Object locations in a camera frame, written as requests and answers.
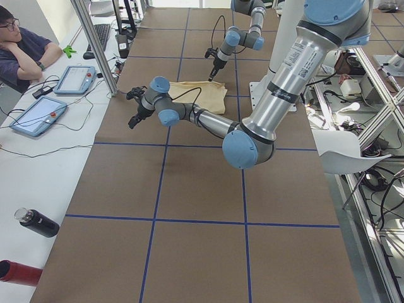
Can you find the seated person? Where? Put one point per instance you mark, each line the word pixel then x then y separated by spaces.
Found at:
pixel 24 54

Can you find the black keyboard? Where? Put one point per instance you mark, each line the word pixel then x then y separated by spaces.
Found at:
pixel 103 34

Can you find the far blue teach pendant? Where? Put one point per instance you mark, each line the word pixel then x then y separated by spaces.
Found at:
pixel 75 80

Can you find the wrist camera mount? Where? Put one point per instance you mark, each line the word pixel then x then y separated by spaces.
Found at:
pixel 211 52
pixel 136 92

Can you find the near blue teach pendant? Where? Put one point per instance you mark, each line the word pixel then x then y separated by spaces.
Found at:
pixel 38 118

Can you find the beige long-sleeve printed shirt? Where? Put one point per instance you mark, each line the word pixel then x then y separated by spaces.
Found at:
pixel 208 95

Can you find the blue teach pendant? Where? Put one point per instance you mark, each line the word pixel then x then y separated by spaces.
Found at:
pixel 38 118
pixel 75 80

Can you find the black water bottle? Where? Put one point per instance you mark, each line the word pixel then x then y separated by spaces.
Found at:
pixel 37 222

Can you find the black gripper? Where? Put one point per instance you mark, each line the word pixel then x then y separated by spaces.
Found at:
pixel 140 112
pixel 217 65

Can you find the red bottle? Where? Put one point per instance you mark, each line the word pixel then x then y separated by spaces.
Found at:
pixel 21 274

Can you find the green plastic clamp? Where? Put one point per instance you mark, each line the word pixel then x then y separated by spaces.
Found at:
pixel 69 51

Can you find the aluminium frame post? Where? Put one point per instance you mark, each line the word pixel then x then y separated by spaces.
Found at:
pixel 93 40

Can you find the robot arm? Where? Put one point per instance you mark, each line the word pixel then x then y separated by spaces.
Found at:
pixel 233 37
pixel 323 27

